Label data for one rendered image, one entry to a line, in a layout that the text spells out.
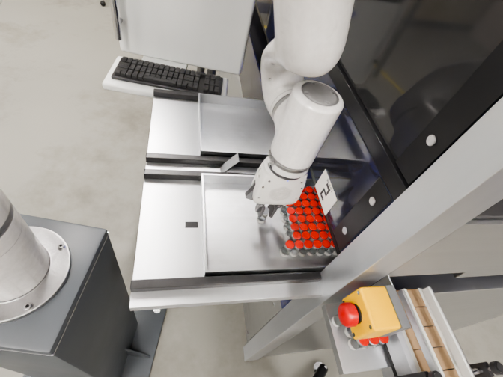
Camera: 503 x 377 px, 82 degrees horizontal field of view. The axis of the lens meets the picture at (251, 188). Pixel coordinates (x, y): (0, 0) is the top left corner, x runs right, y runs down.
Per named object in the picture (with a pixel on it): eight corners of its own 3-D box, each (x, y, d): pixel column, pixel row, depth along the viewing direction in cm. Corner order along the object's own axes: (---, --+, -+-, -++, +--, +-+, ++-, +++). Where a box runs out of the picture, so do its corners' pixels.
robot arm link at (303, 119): (262, 135, 55) (280, 172, 51) (283, 72, 45) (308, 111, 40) (300, 133, 58) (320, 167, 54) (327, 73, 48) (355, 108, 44)
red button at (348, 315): (351, 305, 54) (361, 298, 51) (358, 328, 52) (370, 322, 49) (332, 307, 53) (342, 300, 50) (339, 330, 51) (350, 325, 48)
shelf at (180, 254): (288, 107, 109) (290, 103, 108) (349, 295, 68) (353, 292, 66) (154, 93, 97) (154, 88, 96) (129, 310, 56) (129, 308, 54)
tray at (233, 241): (317, 185, 85) (322, 178, 82) (346, 271, 69) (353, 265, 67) (200, 182, 76) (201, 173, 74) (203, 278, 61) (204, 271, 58)
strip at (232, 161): (234, 167, 82) (238, 152, 77) (235, 176, 80) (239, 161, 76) (183, 165, 78) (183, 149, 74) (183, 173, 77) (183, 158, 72)
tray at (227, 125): (293, 111, 105) (296, 103, 102) (311, 165, 90) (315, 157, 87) (197, 102, 96) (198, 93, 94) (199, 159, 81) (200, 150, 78)
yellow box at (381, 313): (372, 297, 58) (394, 284, 53) (387, 336, 54) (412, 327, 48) (339, 299, 56) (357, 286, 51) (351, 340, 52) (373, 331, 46)
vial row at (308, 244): (290, 195, 80) (296, 185, 76) (307, 256, 69) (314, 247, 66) (283, 195, 79) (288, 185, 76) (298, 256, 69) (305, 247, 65)
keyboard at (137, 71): (222, 79, 121) (223, 74, 119) (220, 99, 112) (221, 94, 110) (121, 59, 114) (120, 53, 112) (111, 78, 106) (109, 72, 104)
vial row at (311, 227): (299, 196, 80) (304, 185, 77) (315, 256, 70) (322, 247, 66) (291, 195, 80) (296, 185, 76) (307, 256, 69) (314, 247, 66)
